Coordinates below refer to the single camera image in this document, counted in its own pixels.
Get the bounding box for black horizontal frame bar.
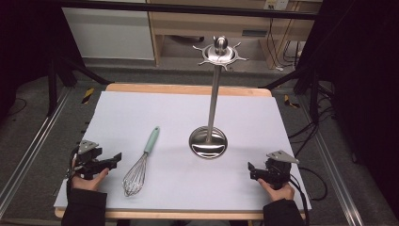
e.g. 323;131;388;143
57;0;318;21

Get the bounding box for person's right hand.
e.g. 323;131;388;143
257;178;296;202

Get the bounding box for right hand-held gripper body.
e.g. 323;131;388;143
263;150;300;190

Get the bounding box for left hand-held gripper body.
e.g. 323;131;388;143
72;139;109;181

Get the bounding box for black metal stand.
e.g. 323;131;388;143
46;56;111;118
258;65;322;124

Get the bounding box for wooden table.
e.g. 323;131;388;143
54;82;308;221

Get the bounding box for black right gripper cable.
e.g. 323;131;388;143
288;174;311;226

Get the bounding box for light wooden desk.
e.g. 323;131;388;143
146;0;325;70

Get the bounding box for person's left hand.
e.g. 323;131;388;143
71;167;110;192

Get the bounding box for black floor cable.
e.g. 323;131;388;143
297;166;329;202

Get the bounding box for yellow black floor tape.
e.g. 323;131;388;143
283;94;301;110
81;87;95;105

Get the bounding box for white table mat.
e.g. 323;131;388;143
53;90;312;212

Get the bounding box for white cabinet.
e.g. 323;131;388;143
61;7;155;61

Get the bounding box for white wall socket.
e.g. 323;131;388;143
263;0;290;10

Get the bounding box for black curtain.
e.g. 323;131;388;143
0;0;85;118
295;0;399;220

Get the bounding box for metal floor rail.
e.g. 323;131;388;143
0;87;72;218
297;93;367;226

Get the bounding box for whisk with mint green handle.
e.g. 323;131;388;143
121;125;161;198

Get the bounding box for steel utensil stand with hooks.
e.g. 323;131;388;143
187;35;250;160

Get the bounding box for black cables under desk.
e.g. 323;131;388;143
266;18;305;72

